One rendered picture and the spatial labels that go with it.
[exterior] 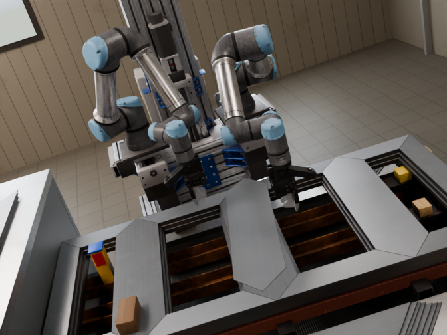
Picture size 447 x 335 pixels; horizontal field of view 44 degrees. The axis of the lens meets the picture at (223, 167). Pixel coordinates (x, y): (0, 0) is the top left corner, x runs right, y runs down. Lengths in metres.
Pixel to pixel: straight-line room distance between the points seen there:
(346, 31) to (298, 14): 0.58
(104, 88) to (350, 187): 1.05
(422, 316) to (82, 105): 4.48
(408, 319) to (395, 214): 0.42
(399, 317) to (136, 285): 0.89
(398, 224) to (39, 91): 4.31
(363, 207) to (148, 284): 0.82
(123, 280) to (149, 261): 0.12
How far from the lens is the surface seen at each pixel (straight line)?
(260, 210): 2.15
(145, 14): 2.60
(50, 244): 2.42
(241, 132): 1.92
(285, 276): 1.82
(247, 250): 1.97
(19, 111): 5.74
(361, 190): 2.15
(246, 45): 2.13
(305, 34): 5.99
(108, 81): 2.27
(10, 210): 2.43
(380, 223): 1.96
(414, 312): 1.77
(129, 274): 2.07
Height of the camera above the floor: 2.03
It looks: 27 degrees down
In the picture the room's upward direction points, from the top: 17 degrees counter-clockwise
